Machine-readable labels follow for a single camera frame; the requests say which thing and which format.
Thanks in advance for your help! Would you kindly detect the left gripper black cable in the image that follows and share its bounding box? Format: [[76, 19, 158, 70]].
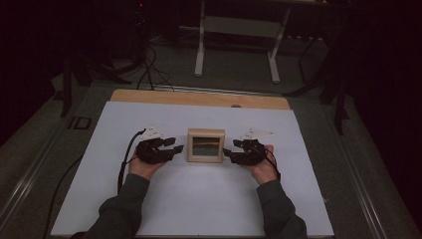
[[116, 128, 147, 195]]

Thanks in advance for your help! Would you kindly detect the person's left hand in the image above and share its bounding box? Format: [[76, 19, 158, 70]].
[[127, 153, 167, 182]]

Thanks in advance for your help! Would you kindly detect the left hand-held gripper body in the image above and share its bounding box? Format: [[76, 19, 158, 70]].
[[134, 125, 173, 165]]

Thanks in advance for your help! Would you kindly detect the black floor cable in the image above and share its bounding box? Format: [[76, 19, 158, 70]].
[[136, 44, 157, 92], [147, 59, 175, 92]]

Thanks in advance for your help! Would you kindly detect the aluminium floor rail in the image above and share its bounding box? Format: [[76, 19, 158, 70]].
[[0, 109, 73, 220], [322, 104, 390, 239], [145, 84, 284, 98]]

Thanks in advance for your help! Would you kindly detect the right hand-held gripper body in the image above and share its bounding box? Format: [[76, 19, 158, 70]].
[[232, 128, 275, 166]]

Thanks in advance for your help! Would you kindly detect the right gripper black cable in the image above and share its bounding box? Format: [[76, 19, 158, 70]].
[[265, 148, 283, 182]]

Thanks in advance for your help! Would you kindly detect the white metal desk frame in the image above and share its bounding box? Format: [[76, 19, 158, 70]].
[[178, 0, 352, 85]]

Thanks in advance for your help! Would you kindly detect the wooden picture frame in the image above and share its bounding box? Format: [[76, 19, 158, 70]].
[[186, 127, 227, 164]]

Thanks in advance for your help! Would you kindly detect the person's right hand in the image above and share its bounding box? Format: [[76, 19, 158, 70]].
[[243, 144, 279, 186]]

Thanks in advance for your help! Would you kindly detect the thin black cable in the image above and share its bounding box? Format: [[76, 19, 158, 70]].
[[42, 153, 86, 239]]

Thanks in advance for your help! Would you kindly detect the black floor socket box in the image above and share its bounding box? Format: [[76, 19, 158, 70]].
[[68, 116, 93, 131]]

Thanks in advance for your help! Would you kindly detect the black metal stand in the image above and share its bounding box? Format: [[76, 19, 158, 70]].
[[59, 49, 147, 118], [283, 39, 351, 135]]

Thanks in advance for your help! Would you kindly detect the white table mat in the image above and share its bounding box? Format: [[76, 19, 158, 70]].
[[50, 101, 335, 237]]

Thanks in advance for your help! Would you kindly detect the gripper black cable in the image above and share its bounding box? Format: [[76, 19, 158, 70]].
[[265, 148, 283, 182], [116, 128, 147, 195]]

